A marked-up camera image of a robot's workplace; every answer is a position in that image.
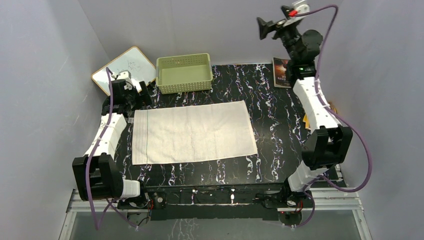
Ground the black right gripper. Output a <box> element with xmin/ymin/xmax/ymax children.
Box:
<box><xmin>255</xmin><ymin>5</ymin><xmax>299</xmax><ymax>63</ymax></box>

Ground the white terry towel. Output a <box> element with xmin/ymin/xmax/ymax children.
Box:
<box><xmin>131</xmin><ymin>101</ymin><xmax>258</xmax><ymax>165</ymax></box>

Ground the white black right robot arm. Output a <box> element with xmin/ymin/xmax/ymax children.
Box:
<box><xmin>257</xmin><ymin>3</ymin><xmax>353</xmax><ymax>207</ymax></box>

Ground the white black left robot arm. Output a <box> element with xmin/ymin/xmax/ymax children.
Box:
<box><xmin>72</xmin><ymin>79</ymin><xmax>153</xmax><ymax>208</ymax></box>

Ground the wood framed whiteboard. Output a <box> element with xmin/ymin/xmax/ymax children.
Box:
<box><xmin>91</xmin><ymin>46</ymin><xmax>157</xmax><ymax>96</ymax></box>

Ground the dark paperback book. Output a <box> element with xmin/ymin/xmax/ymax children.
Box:
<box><xmin>272</xmin><ymin>57</ymin><xmax>291</xmax><ymax>88</ymax></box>

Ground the green perforated plastic basket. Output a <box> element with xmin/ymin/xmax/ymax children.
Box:
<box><xmin>156</xmin><ymin>53</ymin><xmax>214</xmax><ymax>95</ymax></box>

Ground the orange brown towel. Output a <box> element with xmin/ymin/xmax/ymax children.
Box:
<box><xmin>302</xmin><ymin>101</ymin><xmax>338</xmax><ymax>131</ymax></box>

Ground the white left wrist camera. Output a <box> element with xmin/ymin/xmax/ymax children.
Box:
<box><xmin>115</xmin><ymin>70</ymin><xmax>134</xmax><ymax>88</ymax></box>

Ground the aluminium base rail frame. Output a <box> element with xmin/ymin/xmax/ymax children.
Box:
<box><xmin>58</xmin><ymin>187</ymin><xmax>373</xmax><ymax>240</ymax></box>

